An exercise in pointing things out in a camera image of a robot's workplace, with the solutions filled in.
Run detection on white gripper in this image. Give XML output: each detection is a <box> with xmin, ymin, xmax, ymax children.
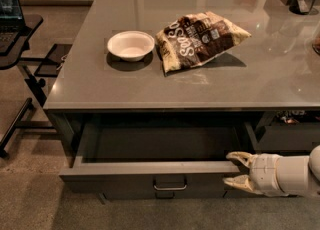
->
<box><xmin>223</xmin><ymin>151</ymin><xmax>287</xmax><ymax>197</ymax></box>

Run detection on grey drawer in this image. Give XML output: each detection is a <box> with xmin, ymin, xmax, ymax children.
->
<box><xmin>257</xmin><ymin>123</ymin><xmax>320</xmax><ymax>152</ymax></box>
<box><xmin>60</xmin><ymin>124</ymin><xmax>244</xmax><ymax>196</ymax></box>
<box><xmin>97</xmin><ymin>191</ymin><xmax>227</xmax><ymax>204</ymax></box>

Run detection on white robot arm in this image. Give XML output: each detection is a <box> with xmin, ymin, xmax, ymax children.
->
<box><xmin>223</xmin><ymin>146</ymin><xmax>320</xmax><ymax>198</ymax></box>

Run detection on snack bags in drawer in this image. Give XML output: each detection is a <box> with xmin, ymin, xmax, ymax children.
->
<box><xmin>276</xmin><ymin>110</ymin><xmax>320</xmax><ymax>124</ymax></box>

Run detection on brown and cream chip bag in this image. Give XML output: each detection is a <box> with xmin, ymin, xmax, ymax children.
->
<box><xmin>156</xmin><ymin>11</ymin><xmax>251</xmax><ymax>73</ymax></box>

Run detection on dark round object at edge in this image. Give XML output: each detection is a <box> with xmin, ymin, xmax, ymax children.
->
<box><xmin>312</xmin><ymin>35</ymin><xmax>320</xmax><ymax>55</ymax></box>

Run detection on white paper bowl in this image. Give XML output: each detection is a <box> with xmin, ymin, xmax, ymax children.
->
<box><xmin>107</xmin><ymin>31</ymin><xmax>155</xmax><ymax>62</ymax></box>

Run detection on black laptop stand table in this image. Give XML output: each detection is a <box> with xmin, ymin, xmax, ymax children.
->
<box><xmin>0</xmin><ymin>14</ymin><xmax>72</xmax><ymax>158</ymax></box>

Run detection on black laptop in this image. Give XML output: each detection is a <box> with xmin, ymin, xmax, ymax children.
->
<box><xmin>0</xmin><ymin>0</ymin><xmax>26</xmax><ymax>56</ymax></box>

